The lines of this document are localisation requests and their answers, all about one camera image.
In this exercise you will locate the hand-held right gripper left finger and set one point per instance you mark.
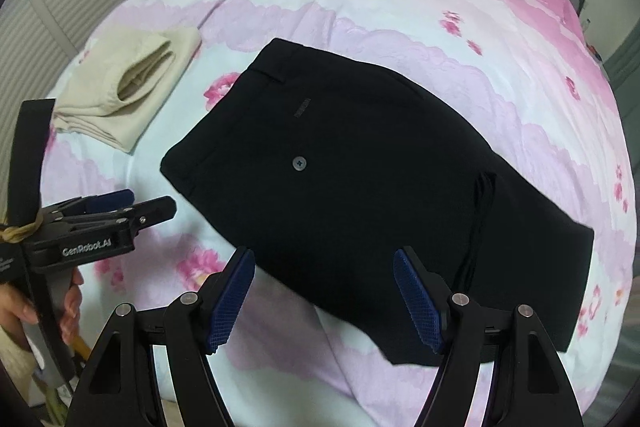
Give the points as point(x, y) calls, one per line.
point(230, 302)

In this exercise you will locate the person's left forearm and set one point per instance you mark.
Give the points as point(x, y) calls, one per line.
point(11, 352)

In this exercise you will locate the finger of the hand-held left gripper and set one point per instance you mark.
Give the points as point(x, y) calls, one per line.
point(110, 201)
point(150, 212)

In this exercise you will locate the black pants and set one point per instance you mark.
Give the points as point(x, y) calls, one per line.
point(350, 187)

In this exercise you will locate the folded beige garment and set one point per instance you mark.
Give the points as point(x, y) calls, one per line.
point(100, 117)

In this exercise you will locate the green curtain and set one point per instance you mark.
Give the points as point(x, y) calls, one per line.
point(622, 57)

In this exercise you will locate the person's left hand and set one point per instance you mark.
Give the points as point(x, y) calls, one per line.
point(74, 302)

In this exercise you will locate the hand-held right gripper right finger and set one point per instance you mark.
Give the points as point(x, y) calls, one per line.
point(420, 302)

